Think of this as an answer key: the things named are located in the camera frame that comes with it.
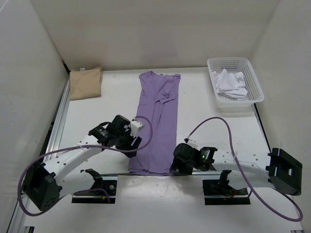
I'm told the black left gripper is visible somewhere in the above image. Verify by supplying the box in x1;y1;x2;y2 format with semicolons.
115;128;142;158

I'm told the purple t shirt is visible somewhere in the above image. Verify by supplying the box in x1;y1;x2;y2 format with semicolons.
128;71;181;175

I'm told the beige t shirt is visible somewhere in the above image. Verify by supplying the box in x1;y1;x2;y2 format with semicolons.
70;67;103;100

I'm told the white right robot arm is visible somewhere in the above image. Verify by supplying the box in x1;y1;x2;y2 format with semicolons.
170;143;303;196

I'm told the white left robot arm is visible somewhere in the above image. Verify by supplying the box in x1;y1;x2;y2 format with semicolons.
20;135;141;213

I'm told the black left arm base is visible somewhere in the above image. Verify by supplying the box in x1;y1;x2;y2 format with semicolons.
71;169;118;204

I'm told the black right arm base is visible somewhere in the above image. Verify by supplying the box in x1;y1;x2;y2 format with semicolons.
202;170;251;206

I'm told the white crumpled cloth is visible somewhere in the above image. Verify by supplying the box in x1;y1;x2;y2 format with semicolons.
212;69;248;100

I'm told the white plastic basket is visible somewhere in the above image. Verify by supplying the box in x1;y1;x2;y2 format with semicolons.
207;57;264;114

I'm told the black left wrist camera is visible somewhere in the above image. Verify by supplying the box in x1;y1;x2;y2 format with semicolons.
88;115;144;146

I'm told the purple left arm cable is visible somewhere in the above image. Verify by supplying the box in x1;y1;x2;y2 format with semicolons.
17;116;154;216

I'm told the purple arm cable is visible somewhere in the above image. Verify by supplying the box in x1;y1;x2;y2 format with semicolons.
17;116;154;216
188;116;304;222

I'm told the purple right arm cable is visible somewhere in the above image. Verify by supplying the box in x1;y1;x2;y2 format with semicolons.
188;116;304;222

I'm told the aluminium table edge rail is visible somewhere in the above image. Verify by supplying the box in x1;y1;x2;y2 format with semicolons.
14;67;279;233

